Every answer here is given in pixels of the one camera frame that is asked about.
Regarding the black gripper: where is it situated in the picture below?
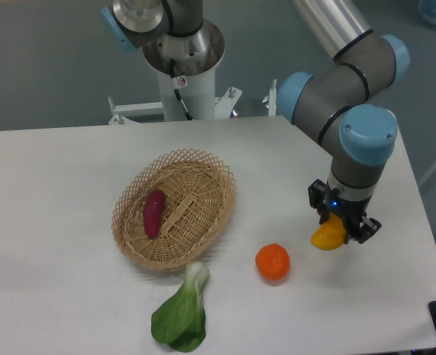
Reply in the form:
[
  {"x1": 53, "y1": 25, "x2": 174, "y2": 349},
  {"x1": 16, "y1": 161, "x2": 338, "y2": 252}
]
[{"x1": 308, "y1": 178, "x2": 382, "y2": 245}]

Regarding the yellow mango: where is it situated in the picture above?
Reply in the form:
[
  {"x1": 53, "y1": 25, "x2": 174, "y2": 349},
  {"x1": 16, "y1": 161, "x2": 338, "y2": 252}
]
[{"x1": 311, "y1": 214, "x2": 346, "y2": 251}]

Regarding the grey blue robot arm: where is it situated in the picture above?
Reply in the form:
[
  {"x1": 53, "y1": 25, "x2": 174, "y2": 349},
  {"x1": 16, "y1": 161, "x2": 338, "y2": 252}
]
[{"x1": 101, "y1": 1, "x2": 410, "y2": 243}]

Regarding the woven wicker basket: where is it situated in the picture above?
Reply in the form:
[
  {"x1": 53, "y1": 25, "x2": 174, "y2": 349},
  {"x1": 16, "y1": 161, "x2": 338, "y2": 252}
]
[{"x1": 111, "y1": 149, "x2": 236, "y2": 271}]

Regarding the orange fruit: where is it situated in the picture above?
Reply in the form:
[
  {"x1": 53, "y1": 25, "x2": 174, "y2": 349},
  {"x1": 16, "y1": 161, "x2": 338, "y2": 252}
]
[{"x1": 255, "y1": 243, "x2": 291, "y2": 281}]

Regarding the purple sweet potato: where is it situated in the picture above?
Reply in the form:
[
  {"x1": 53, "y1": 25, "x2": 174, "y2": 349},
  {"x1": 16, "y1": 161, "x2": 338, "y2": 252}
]
[{"x1": 143, "y1": 189, "x2": 166, "y2": 239}]

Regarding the green bok choy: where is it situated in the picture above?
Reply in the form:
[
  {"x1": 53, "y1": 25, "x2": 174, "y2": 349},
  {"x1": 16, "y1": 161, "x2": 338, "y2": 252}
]
[{"x1": 151, "y1": 262, "x2": 209, "y2": 353}]

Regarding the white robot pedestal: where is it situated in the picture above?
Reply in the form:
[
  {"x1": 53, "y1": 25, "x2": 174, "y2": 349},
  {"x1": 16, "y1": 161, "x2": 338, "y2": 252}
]
[{"x1": 107, "y1": 20, "x2": 280, "y2": 126}]

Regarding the black cable on pedestal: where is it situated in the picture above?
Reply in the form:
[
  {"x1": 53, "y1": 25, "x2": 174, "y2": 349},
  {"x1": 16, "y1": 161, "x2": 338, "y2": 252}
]
[{"x1": 168, "y1": 58, "x2": 195, "y2": 121}]

